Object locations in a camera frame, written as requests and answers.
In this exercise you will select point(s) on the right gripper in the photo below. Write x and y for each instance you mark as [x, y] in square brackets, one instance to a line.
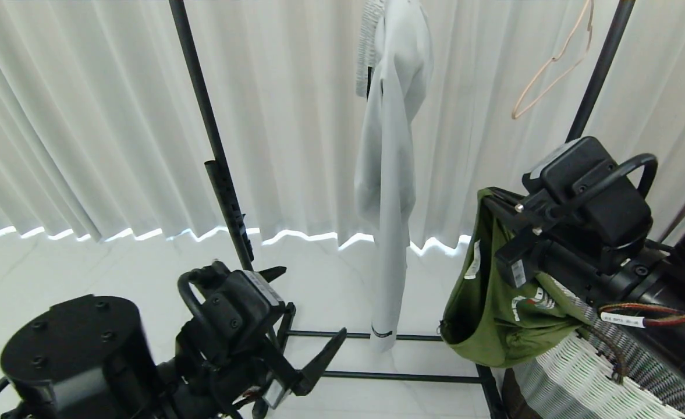
[563, 262]

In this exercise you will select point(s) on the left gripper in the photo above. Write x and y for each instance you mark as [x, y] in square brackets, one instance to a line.
[231, 384]

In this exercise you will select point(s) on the green garment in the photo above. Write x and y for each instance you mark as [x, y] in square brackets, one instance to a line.
[493, 326]

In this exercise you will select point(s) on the pale grey shorts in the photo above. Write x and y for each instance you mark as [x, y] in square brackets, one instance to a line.
[389, 174]

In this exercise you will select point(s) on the pink clothes hanger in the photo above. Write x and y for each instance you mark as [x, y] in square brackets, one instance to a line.
[555, 58]

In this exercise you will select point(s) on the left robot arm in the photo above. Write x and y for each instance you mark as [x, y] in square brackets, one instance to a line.
[74, 349]

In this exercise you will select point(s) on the white laundry basket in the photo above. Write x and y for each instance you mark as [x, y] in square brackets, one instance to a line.
[569, 384]

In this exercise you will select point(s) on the black clothes rack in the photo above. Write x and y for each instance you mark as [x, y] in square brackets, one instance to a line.
[195, 70]

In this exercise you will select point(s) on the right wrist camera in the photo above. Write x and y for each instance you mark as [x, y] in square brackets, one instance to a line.
[598, 198]

